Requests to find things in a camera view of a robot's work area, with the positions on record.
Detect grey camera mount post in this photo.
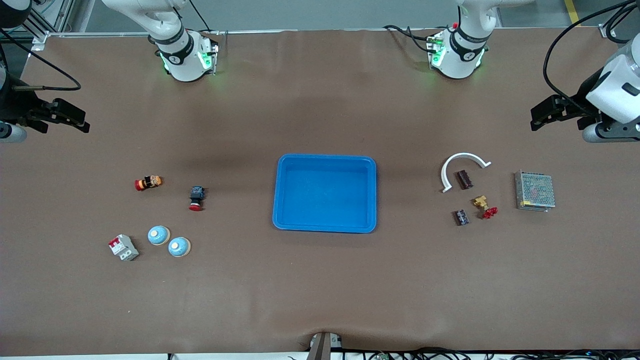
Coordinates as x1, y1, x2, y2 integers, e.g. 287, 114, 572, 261
306, 331, 344, 360

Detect blue plastic tray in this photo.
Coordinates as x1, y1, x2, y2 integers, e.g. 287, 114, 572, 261
272, 153, 377, 234

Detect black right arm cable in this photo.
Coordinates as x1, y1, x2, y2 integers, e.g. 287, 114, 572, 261
0, 27, 82, 92

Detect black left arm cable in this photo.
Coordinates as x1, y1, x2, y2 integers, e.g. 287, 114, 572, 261
543, 0, 640, 115

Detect metal mesh power supply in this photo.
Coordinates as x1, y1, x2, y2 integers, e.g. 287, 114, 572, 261
514, 170, 556, 213

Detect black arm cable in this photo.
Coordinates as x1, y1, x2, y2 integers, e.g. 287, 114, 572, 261
543, 0, 640, 115
0, 27, 82, 92

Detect white red circuit breaker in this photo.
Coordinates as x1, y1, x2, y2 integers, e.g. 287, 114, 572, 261
108, 234, 140, 262

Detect black red push button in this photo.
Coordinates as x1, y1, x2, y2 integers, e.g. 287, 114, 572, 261
188, 186, 206, 212

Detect white curved plastic clip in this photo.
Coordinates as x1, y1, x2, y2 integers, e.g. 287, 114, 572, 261
440, 152, 492, 194

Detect blue dome bell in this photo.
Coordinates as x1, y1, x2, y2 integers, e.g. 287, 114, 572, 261
167, 236, 191, 258
147, 225, 171, 246

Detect brown table mat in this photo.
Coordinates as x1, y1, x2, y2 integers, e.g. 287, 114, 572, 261
0, 29, 640, 357

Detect orange red emergency button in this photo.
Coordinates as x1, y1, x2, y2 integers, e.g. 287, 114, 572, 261
134, 175, 164, 192

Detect black arm base cables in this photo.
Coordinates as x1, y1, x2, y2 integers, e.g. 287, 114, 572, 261
383, 24, 437, 55

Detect brass valve red handle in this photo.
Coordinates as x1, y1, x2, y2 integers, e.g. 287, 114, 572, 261
472, 195, 499, 220

